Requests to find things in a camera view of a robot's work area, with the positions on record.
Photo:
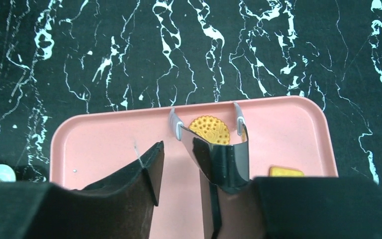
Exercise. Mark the orange biscuit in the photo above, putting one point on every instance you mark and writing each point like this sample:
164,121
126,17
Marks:
276,171

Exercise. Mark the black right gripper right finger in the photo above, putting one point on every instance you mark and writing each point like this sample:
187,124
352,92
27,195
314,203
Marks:
294,208

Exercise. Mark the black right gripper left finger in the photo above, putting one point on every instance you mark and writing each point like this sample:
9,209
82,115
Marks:
118,206

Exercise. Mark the pink serving tray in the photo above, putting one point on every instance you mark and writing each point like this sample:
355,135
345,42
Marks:
289,131

